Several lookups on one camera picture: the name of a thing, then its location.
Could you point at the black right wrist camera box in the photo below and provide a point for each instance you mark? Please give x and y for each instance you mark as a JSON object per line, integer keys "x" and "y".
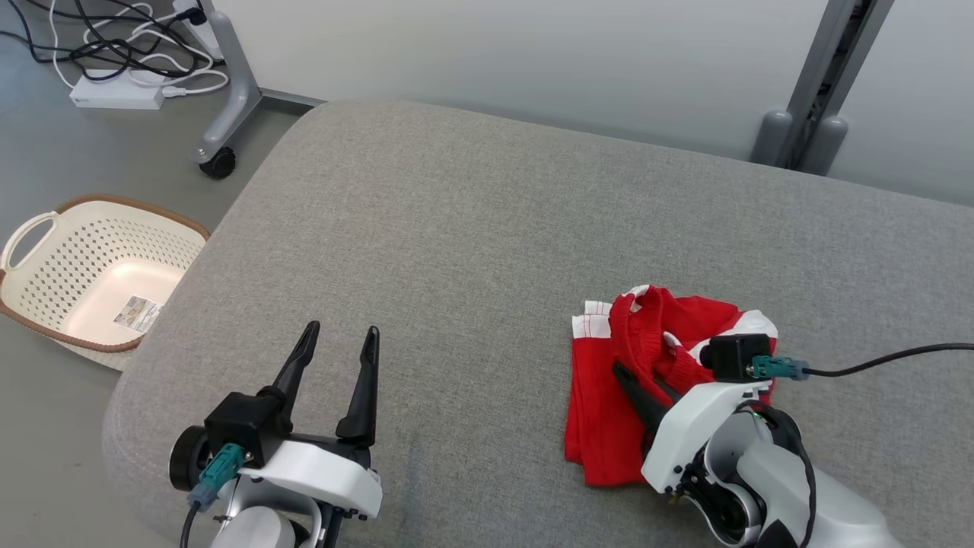
{"x": 734, "y": 358}

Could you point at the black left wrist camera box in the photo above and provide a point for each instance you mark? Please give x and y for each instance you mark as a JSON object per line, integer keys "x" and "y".
{"x": 247, "y": 426}

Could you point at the black caster wheel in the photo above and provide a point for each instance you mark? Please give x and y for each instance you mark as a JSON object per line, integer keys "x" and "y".
{"x": 218, "y": 164}

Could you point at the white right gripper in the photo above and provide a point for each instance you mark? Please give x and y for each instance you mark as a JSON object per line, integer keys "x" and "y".
{"x": 685, "y": 434}

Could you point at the cream perforated laundry basket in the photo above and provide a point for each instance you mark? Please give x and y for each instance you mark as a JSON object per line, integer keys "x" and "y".
{"x": 84, "y": 259}

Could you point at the paper label sticker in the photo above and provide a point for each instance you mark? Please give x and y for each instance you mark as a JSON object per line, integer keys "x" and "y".
{"x": 138, "y": 313}

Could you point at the white power adapter box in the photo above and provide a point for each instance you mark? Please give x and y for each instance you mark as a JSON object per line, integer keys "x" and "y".
{"x": 114, "y": 91}

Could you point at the red shorts with white stripes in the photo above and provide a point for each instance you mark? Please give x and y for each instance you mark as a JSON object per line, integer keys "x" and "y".
{"x": 601, "y": 411}

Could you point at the grey metal stand leg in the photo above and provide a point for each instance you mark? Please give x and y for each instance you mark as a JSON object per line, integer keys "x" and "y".
{"x": 240, "y": 91}

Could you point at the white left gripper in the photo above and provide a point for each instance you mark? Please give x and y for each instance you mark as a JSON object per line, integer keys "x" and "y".
{"x": 319, "y": 476}

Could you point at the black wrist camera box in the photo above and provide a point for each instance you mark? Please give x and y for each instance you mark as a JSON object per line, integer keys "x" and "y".
{"x": 247, "y": 426}
{"x": 734, "y": 358}

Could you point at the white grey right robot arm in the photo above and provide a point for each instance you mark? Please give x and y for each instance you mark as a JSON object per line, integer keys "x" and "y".
{"x": 799, "y": 495}

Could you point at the white power strip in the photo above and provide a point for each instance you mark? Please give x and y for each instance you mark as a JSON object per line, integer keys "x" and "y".
{"x": 199, "y": 27}

